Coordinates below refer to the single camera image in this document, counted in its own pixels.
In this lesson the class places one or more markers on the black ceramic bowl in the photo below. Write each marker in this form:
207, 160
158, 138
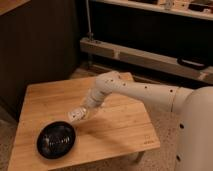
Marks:
56, 140

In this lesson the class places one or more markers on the wooden table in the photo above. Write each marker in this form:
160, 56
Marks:
121, 126

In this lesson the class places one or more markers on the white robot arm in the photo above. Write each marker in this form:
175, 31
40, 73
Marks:
195, 107

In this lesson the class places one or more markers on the metal pole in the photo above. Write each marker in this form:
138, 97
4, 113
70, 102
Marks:
90, 34

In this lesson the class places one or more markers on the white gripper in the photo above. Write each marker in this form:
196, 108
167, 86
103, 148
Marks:
93, 100

